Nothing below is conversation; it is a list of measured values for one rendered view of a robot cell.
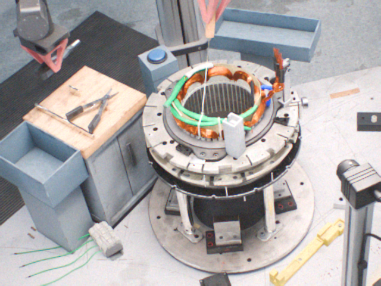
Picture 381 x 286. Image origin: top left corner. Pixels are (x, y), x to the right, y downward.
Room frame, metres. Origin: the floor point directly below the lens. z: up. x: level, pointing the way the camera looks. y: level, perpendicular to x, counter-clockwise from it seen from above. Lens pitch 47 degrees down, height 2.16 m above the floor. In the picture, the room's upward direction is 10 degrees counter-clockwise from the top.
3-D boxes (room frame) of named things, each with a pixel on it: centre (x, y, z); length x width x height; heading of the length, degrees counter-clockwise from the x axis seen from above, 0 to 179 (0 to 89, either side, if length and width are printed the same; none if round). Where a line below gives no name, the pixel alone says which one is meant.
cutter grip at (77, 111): (1.16, 0.23, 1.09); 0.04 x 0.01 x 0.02; 120
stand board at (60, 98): (1.20, 0.22, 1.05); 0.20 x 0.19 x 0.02; 135
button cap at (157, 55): (1.36, 0.05, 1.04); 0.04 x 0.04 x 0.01
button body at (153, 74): (1.36, 0.05, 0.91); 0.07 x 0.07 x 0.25; 22
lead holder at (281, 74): (1.06, -0.19, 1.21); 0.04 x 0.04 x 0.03; 42
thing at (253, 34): (1.37, -0.21, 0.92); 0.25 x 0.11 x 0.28; 63
